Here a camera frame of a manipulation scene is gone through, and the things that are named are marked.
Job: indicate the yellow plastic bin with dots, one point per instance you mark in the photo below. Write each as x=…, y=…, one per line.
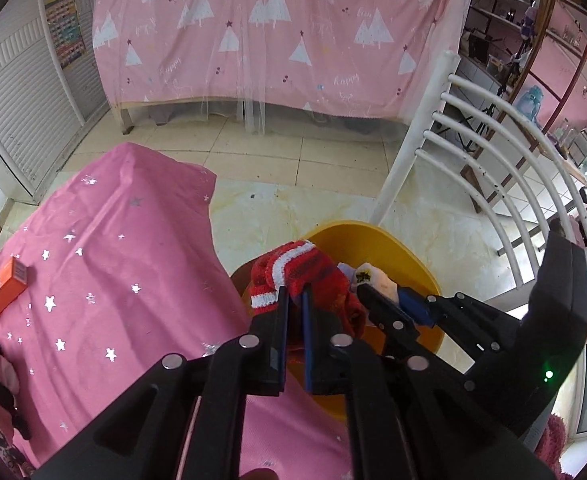
x=353, y=237

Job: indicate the pink fluffy item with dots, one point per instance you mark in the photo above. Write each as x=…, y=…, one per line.
x=551, y=442

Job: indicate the pink tree print bedsheet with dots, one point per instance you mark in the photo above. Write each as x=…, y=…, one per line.
x=298, y=75

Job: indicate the white printed fabric item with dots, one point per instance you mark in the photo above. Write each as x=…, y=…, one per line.
x=366, y=276

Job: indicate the white metal chair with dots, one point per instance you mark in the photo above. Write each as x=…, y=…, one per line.
x=423, y=125

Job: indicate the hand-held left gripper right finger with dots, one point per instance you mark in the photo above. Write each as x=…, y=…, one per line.
x=307, y=342

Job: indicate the orange cardboard box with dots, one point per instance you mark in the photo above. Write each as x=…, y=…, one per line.
x=3, y=290

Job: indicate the pink star tablecloth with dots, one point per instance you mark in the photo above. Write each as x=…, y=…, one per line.
x=123, y=260

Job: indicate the red striped fuzzy sock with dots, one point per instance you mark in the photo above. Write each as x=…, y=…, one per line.
x=313, y=265

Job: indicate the black and pink fabric item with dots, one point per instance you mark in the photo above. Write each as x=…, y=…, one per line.
x=0, y=375

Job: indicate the white sheer net curtain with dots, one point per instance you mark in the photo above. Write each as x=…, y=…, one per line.
x=251, y=105

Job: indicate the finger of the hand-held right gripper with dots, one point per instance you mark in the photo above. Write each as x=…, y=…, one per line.
x=391, y=317
x=418, y=307

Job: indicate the white louvered wardrobe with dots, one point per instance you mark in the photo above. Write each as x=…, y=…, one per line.
x=18, y=110

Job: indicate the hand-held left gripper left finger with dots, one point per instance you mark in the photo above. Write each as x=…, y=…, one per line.
x=283, y=332

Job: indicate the colourful wall poster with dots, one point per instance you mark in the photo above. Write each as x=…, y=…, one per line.
x=65, y=30

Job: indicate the cluttered shelf unit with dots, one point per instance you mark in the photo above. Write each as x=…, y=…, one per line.
x=573, y=50

